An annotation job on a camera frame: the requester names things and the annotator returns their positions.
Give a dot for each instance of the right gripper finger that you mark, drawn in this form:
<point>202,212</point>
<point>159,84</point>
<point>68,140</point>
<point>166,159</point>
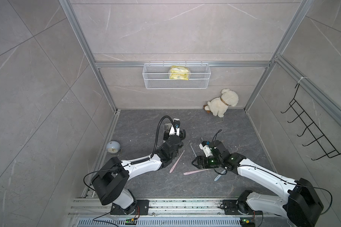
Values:
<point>197,165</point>
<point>198,159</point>

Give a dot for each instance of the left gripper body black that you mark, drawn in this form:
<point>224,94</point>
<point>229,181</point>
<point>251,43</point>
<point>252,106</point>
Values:
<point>165,136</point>

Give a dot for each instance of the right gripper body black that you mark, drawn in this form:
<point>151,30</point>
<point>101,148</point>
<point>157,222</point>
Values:
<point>209,162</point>

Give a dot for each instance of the pink toothbrush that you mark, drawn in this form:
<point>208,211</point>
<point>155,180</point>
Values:
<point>177,161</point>
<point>195,172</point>

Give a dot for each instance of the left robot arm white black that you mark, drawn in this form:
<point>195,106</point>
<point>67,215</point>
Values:
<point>109,183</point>

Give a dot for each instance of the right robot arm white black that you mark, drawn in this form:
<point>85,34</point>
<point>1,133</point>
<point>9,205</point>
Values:
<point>293,199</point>

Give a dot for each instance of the pale blue toothbrush lower right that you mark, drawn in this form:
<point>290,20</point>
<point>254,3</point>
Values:
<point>224,172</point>

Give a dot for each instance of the white plush dog toy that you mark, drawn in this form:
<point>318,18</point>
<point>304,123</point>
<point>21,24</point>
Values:
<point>219,105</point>

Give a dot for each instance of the yellow wipes packet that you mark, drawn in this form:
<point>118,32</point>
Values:
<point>179,73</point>

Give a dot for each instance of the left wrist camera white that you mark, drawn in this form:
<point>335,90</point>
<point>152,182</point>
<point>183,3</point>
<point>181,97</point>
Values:
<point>177,122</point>

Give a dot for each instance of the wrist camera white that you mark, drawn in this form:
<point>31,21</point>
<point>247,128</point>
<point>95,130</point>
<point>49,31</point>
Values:
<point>206,149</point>
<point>177,122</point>

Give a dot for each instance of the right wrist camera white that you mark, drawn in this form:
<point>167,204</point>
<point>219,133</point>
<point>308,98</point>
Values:
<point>206,149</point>

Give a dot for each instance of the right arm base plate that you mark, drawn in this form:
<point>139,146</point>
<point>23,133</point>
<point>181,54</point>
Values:
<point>233,207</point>

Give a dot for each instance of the white wire mesh basket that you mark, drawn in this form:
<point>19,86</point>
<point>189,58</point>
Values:
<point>156,76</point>

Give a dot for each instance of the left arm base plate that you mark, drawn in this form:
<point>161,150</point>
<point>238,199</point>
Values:
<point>140,207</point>

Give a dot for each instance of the black wire hook rack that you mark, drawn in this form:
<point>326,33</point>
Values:
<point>318,136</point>

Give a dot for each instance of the aluminium mounting rail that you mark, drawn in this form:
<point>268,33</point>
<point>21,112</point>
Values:
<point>184,207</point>

